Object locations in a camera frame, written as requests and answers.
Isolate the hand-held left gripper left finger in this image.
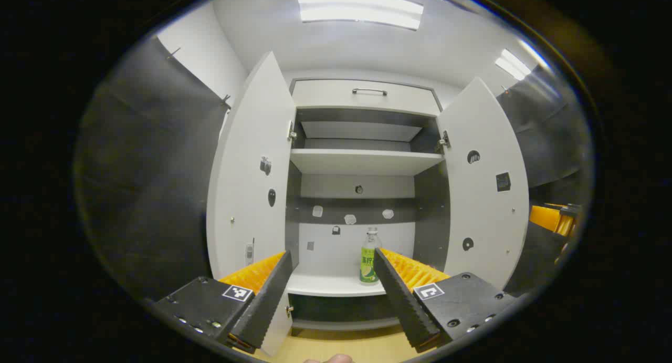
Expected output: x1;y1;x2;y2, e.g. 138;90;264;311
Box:
152;250;293;355

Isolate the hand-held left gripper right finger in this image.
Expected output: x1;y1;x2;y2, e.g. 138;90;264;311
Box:
373;247;518;354

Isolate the grey white cabinet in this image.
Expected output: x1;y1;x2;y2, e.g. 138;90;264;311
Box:
285;78;452;337

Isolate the white cabinet door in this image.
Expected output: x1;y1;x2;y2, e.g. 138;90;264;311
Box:
206;51;298;357
437;77;530;291

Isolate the small ceiling light panel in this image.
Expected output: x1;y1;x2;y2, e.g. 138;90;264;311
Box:
495;49;532;81

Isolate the white cabinet drawer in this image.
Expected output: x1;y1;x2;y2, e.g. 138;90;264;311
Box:
291;79;440;117

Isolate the green label plastic bottle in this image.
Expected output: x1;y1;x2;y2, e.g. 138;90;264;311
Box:
360;227;383;286

